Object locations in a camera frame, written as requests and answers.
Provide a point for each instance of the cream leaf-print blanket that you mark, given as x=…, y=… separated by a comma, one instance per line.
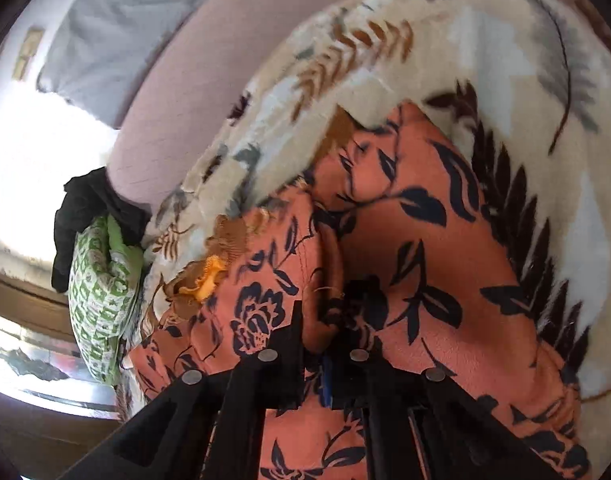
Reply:
x=435, y=60

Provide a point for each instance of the wall switch plate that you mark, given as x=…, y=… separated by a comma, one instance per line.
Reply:
x=27, y=52

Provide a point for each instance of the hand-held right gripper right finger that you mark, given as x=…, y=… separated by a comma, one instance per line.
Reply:
x=330, y=385

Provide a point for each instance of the grey pillow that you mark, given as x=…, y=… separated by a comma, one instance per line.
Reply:
x=120, y=30

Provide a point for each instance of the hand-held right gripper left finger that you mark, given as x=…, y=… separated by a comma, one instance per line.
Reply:
x=288, y=355

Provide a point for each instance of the black cloth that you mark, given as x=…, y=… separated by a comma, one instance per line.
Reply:
x=95, y=210

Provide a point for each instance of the orange floral garment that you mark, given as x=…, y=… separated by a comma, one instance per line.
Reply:
x=415, y=260

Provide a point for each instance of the wooden bed frame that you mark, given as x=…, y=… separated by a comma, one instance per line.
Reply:
x=30, y=310

